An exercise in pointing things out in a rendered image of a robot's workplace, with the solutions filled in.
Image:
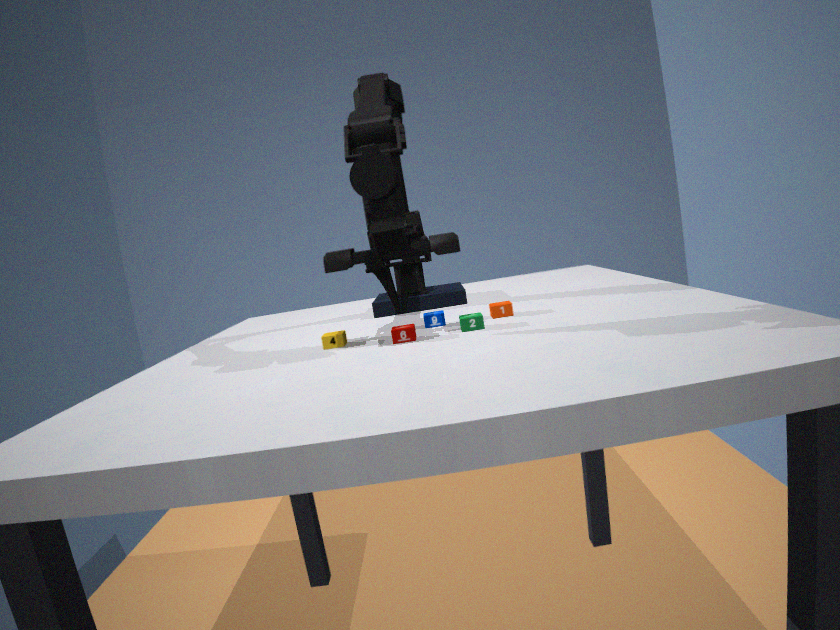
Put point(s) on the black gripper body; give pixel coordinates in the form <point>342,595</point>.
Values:
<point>343,259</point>

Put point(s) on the yellow block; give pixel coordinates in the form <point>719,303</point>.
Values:
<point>334,339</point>

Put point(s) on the orange block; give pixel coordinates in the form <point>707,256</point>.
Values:
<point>501,309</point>

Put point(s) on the blue block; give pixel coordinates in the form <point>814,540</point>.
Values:
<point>434,319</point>

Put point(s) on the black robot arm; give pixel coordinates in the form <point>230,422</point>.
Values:
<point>376,135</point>

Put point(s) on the green block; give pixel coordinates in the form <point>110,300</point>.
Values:
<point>471,322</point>

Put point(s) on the red block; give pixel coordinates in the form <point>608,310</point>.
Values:
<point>404,333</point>

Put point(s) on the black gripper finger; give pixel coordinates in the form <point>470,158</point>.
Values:
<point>406,270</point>
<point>385,277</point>

